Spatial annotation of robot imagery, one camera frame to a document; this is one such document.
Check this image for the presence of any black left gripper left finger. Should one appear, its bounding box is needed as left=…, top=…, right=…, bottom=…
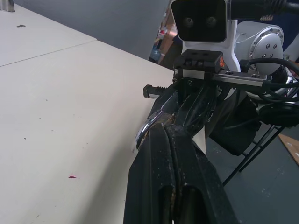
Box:
left=123, top=124, right=178, bottom=224

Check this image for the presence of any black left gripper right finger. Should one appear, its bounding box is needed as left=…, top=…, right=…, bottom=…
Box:
left=164, top=124, right=239, bottom=224

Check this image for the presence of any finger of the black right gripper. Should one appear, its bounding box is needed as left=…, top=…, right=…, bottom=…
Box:
left=149, top=84, right=185, bottom=126
left=175, top=80, right=221, bottom=135

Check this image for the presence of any silver metal spoon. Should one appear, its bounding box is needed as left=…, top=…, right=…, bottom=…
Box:
left=135, top=97, right=176, bottom=150

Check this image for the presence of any colourful background clutter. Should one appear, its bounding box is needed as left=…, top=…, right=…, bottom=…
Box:
left=149, top=4, right=183, bottom=70

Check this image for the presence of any black bulky fabric block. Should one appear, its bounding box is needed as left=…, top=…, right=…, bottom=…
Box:
left=207, top=90, right=262, bottom=156

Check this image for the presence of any brown cardboard sheet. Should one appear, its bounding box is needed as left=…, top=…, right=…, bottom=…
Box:
left=278, top=133, right=299, bottom=167

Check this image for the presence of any black metal frame stand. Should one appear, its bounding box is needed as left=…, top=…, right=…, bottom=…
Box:
left=221, top=121, right=287, bottom=186

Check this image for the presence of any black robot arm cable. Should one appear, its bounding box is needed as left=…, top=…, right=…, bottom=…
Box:
left=240, top=57, right=299, bottom=110

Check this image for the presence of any silver metal post base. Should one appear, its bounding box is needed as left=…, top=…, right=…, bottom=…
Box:
left=0, top=0, right=16, bottom=12

